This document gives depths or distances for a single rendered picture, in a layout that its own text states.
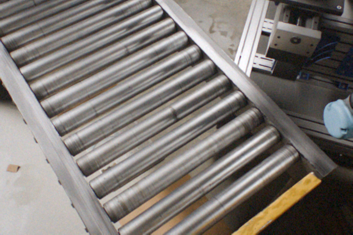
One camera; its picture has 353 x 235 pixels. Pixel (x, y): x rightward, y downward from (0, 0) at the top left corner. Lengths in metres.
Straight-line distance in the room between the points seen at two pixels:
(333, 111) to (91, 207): 0.54
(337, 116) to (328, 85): 1.10
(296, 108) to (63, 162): 1.13
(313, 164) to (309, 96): 0.88
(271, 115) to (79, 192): 0.50
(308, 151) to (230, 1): 1.61
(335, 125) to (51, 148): 0.62
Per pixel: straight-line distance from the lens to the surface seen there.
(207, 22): 2.24
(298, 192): 0.86
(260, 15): 2.01
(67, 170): 0.87
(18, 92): 1.02
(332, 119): 0.74
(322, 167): 0.92
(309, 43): 1.21
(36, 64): 1.06
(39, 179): 1.78
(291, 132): 0.94
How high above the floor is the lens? 1.59
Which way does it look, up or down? 59 degrees down
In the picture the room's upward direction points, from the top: 4 degrees clockwise
